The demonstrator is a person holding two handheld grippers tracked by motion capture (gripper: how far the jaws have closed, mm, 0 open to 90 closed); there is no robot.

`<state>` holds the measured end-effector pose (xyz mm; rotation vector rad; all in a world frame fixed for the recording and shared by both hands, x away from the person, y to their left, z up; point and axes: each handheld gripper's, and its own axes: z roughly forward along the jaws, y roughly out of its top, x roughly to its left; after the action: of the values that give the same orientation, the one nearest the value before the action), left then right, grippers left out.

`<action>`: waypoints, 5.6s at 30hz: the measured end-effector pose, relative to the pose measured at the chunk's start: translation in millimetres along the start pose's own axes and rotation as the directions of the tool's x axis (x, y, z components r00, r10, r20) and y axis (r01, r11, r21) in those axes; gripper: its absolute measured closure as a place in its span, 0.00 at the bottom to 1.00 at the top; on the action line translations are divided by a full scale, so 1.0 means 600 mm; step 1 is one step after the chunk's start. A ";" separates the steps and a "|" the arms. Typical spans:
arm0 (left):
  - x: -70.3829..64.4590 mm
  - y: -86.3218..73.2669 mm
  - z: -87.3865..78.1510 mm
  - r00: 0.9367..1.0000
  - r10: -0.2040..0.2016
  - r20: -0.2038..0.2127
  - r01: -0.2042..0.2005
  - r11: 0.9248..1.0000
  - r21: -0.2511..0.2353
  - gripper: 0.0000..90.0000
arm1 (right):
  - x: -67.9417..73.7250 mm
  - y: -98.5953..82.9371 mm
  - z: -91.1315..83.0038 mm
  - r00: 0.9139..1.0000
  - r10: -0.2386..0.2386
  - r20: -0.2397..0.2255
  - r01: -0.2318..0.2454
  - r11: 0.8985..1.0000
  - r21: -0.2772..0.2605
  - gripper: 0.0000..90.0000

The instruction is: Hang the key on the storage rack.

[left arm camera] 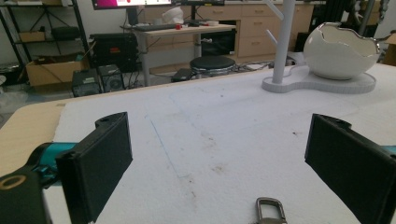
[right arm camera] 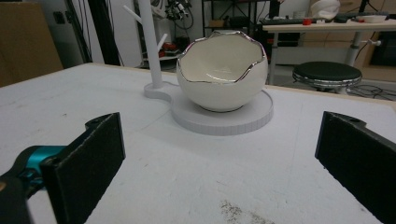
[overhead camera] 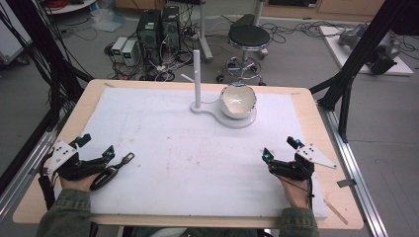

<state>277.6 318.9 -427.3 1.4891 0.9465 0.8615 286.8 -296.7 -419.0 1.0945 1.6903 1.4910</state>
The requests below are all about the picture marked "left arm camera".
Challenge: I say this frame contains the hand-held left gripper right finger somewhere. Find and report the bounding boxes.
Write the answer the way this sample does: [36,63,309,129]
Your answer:
[304,113,396,224]

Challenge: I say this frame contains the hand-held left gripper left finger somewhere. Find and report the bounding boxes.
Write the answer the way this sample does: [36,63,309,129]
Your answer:
[55,111,134,224]

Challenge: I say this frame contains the small black computer box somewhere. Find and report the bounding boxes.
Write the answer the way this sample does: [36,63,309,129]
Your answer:
[71,68,102,98]
[97,63,125,93]

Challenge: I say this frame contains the metal clasp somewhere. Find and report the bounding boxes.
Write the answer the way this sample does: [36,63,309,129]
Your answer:
[250,196,288,224]

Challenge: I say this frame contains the white eggshell-shaped bowl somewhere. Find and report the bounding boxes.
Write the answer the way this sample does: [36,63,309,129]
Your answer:
[303,21,382,81]

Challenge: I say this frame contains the large cardboard box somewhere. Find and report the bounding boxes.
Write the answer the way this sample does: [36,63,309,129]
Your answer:
[25,55,92,88]

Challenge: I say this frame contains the large black case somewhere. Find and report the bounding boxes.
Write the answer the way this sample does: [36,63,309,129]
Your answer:
[89,32,140,74]

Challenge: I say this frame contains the cardboard box with open flap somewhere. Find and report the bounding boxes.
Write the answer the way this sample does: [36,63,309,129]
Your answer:
[383,30,396,67]

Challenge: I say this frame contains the flat black device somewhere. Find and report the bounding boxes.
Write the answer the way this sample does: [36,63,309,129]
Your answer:
[170,67,196,84]

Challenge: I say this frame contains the white foam mat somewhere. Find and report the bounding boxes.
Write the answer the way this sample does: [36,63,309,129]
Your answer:
[43,63,396,224]

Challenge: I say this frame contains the white tree-shaped stand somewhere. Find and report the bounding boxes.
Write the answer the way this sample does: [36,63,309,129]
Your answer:
[261,0,377,95]

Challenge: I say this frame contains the black bag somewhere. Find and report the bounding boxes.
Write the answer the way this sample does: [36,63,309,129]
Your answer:
[50,26,81,42]

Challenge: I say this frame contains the black metal shelf rack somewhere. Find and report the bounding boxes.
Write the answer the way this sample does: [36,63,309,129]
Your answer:
[0,0,92,86]

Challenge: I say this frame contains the small cardboard box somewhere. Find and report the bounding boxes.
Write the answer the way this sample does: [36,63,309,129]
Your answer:
[19,30,47,43]

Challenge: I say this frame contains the black keyboard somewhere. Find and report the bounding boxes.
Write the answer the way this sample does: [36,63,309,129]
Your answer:
[133,23,179,33]

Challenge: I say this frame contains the black round stool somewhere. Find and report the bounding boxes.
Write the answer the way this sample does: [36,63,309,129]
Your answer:
[189,55,237,79]

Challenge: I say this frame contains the light wooden desk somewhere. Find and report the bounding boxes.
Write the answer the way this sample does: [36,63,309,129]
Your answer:
[120,23,237,88]

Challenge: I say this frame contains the wooden drawer cabinet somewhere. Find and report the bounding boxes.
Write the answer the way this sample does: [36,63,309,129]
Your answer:
[139,2,316,75]

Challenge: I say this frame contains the computer monitor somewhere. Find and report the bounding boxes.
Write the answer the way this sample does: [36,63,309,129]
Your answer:
[92,0,173,10]

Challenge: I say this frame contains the white bundle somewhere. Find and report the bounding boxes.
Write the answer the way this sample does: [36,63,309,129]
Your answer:
[162,7,185,25]

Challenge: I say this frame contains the bundle of floor cables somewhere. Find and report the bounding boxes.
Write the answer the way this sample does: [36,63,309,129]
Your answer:
[233,60,276,73]

